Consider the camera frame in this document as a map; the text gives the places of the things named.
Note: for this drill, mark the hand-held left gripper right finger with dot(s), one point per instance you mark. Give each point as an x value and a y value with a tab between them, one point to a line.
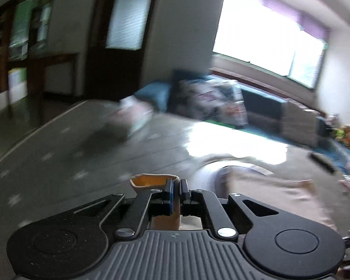
183	194

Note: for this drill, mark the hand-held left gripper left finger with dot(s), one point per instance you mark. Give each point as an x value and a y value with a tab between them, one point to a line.
169	196

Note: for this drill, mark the orange cup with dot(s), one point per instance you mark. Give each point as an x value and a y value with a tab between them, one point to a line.
151	181

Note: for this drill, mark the beige pink garment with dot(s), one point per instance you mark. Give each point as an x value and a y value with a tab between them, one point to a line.
268	194

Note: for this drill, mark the black remote control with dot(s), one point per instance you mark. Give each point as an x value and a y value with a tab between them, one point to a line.
322	162

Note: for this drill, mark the pink folded cloth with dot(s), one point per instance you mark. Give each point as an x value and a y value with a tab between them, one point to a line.
134	113

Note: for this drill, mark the patterned cushion pile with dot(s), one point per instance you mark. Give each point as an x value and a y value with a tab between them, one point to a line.
210	99

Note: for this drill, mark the blue pillow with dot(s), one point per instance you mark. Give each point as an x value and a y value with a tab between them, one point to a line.
156	94

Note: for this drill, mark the colourful toys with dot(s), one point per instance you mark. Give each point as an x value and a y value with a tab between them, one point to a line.
344	134

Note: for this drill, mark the brown woven box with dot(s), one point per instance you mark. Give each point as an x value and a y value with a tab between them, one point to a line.
300	124

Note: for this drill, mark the dark door with frosted glass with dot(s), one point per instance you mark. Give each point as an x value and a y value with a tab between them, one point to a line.
125	35

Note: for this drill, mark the bright window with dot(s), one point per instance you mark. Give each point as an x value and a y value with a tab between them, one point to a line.
265	35

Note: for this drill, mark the dark wooden shelf unit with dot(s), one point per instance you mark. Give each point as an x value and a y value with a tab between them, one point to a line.
23	43

